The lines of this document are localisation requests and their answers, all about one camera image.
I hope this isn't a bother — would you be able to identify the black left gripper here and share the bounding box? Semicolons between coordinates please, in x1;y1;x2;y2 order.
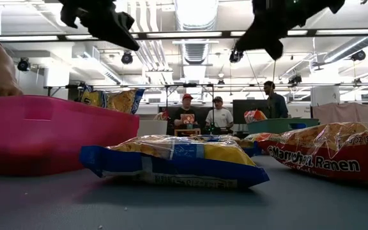
76;0;141;52

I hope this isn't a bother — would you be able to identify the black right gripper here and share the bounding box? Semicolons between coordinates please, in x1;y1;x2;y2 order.
234;0;328;61

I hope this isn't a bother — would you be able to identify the blue Maruchan ramen pack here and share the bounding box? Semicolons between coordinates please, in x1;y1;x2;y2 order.
190;133;264;158
79;134;270;190
79;84;146;115

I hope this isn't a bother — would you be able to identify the orange Maruchan ramen pack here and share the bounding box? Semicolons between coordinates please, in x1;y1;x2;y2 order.
243;109;268;125

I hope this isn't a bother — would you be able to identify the black overhead rig bar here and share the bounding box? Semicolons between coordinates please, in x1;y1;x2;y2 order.
0;28;368;42

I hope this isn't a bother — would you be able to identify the teal plastic bin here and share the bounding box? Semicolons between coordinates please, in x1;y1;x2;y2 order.
247;118;320;135

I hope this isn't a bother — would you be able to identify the pink cloth curtain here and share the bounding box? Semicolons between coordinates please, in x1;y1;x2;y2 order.
312;102;368;124

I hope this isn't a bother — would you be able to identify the small wooden shelf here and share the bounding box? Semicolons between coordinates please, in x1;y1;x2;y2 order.
174;128;201;137

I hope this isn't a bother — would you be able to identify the person's hand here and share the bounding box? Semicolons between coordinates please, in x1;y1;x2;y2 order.
0;68;24;98

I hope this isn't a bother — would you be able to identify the pink plastic bin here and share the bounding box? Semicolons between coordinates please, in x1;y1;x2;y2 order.
0;95;140;177

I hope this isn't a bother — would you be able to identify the black ceiling camera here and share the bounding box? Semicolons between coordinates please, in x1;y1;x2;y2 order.
351;50;367;62
229;49;244;64
17;57;31;73
121;51;134;65

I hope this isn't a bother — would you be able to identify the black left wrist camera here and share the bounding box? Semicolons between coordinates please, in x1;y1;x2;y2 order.
58;2;80;29

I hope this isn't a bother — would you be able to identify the silver ceiling duct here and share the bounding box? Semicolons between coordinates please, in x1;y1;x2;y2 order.
174;0;219;65

